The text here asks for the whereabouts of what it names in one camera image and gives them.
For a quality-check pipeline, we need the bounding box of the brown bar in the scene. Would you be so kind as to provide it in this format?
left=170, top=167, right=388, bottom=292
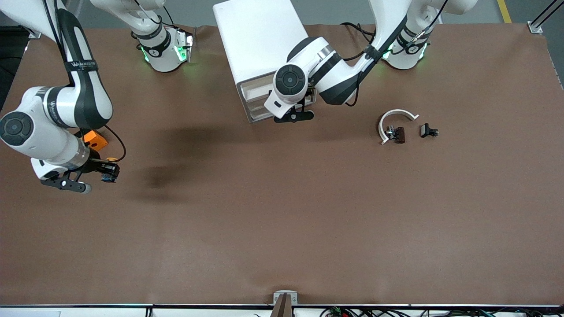
left=270, top=294, right=294, bottom=317

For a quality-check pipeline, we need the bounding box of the white curved plastic bracket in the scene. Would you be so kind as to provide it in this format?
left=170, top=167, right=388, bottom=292
left=378, top=109, right=419, bottom=145

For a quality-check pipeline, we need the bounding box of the cable bundle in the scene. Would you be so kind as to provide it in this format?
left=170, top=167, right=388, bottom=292
left=319, top=307, right=564, bottom=317

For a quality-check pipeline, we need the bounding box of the orange and black button box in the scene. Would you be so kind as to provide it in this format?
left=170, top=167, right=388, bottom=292
left=82, top=129, right=108, bottom=151

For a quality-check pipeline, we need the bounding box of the black base cable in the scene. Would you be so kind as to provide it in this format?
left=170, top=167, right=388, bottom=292
left=341, top=22, right=377, bottom=44

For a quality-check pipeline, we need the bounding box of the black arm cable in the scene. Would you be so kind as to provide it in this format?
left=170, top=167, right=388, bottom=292
left=42, top=0, right=127, bottom=162
left=344, top=0, right=450, bottom=107

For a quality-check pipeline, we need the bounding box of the brown table cover sheet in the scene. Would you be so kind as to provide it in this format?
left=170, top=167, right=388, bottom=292
left=0, top=23, right=564, bottom=306

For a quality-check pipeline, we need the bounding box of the silver metal bracket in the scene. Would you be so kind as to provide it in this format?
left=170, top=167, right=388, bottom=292
left=273, top=290, right=298, bottom=305

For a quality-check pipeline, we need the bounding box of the orange capped push button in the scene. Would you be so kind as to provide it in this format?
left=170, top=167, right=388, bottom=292
left=100, top=156, right=120, bottom=183

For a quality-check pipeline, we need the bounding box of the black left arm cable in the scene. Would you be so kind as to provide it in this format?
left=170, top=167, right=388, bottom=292
left=344, top=0, right=450, bottom=107

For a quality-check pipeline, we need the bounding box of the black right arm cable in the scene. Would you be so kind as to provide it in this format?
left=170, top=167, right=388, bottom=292
left=42, top=0, right=127, bottom=162

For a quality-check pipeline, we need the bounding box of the dark brown switch block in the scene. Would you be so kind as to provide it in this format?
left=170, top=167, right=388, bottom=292
left=386, top=125, right=406, bottom=144

